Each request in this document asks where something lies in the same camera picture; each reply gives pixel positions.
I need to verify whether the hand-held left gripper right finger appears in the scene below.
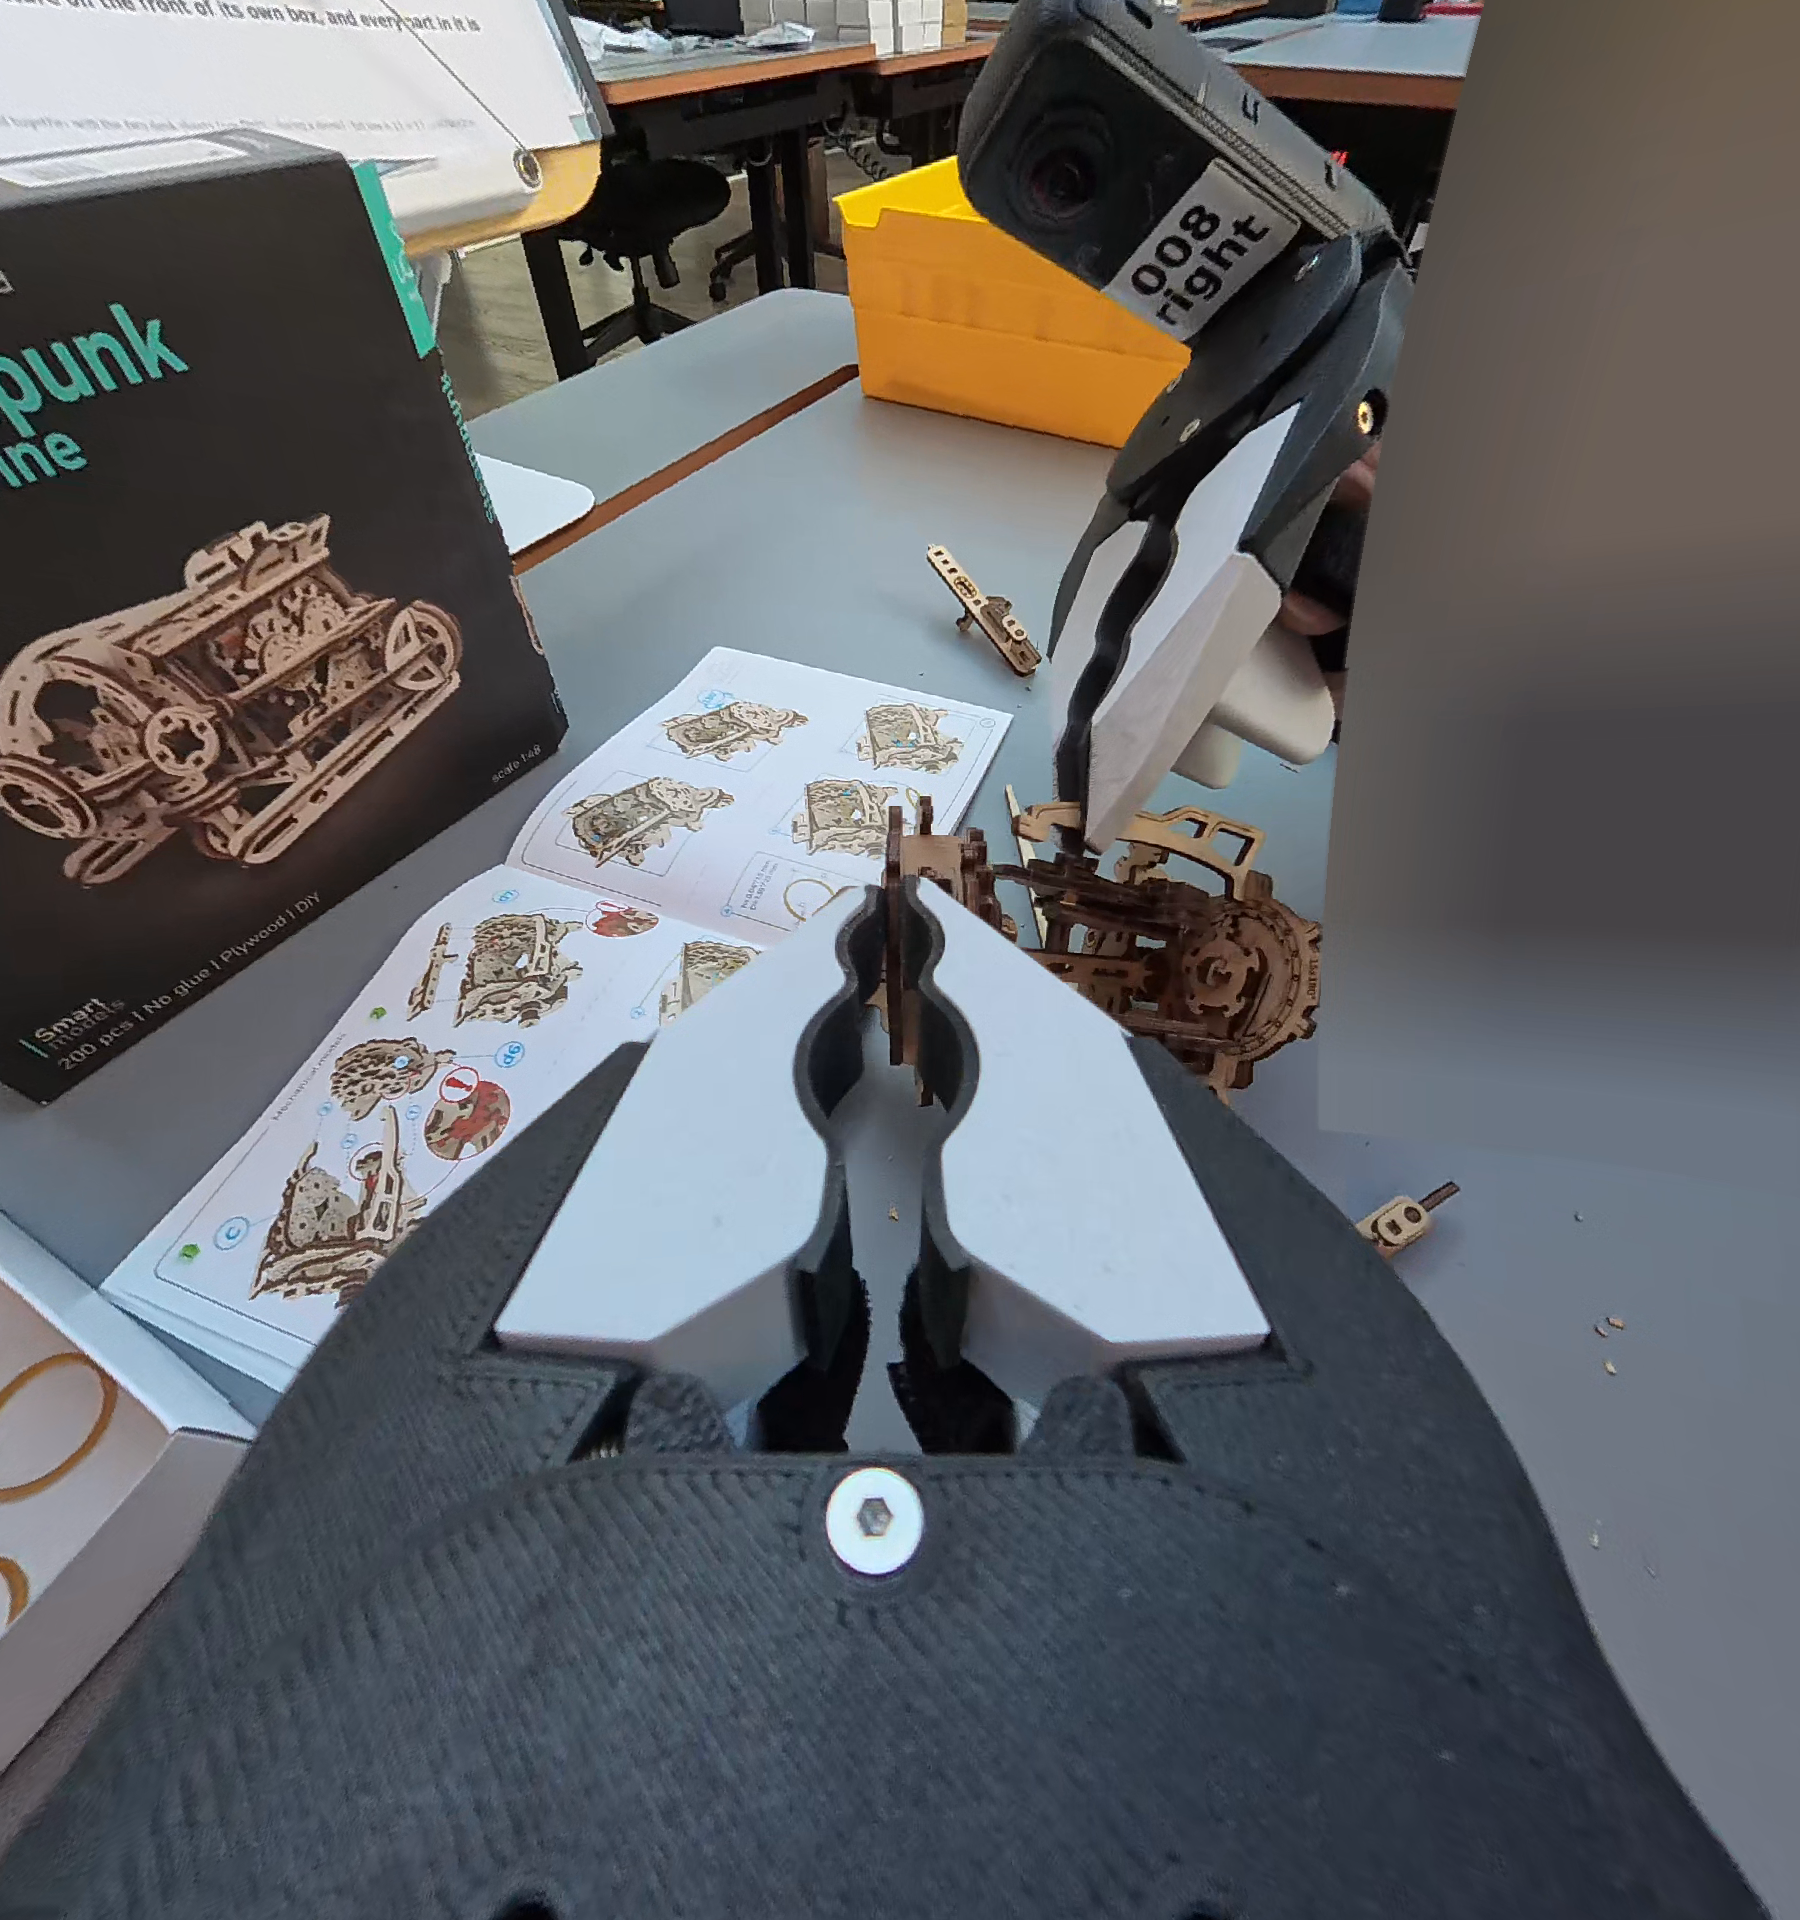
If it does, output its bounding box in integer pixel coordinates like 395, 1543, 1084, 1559
913, 882, 1279, 1453

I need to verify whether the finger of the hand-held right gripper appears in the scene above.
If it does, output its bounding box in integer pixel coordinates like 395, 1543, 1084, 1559
1051, 498, 1146, 801
1081, 395, 1303, 851

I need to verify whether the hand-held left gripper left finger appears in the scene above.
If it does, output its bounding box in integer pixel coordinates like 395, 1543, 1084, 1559
493, 882, 907, 1453

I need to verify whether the wooden mechanical model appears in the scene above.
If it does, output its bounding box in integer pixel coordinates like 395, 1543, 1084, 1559
877, 782, 1326, 1113

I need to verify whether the background desk with wooden edge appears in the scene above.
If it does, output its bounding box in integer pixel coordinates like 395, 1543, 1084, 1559
588, 33, 1001, 171
1227, 13, 1485, 110

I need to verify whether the grey desk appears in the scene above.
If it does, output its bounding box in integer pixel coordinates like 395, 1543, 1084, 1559
0, 365, 1800, 1920
464, 284, 867, 520

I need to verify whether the person's right hand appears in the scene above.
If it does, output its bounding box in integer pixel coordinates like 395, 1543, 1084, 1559
1279, 451, 1387, 671

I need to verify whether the long wooden model part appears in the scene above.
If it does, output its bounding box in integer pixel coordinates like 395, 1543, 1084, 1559
925, 542, 1046, 674

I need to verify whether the yellow plastic bin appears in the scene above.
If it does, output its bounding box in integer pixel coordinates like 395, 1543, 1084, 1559
835, 155, 1194, 451

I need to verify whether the small wooden model piece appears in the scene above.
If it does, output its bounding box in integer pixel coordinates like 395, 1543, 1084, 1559
1354, 1180, 1463, 1259

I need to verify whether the instruction booklet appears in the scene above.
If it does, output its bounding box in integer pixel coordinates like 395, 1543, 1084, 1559
102, 644, 1018, 1391

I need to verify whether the white rounded board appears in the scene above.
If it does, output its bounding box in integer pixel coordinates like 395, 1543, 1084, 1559
473, 451, 597, 560

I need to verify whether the black office chair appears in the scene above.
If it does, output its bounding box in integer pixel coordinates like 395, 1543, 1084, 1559
552, 155, 732, 351

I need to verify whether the white box with orange rings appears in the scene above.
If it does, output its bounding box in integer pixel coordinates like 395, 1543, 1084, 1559
0, 1163, 260, 1721

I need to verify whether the black model kit box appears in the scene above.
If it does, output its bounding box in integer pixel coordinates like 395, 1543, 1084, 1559
0, 132, 567, 1106

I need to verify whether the white printed banner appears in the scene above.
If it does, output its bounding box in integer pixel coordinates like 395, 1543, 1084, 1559
0, 0, 603, 200

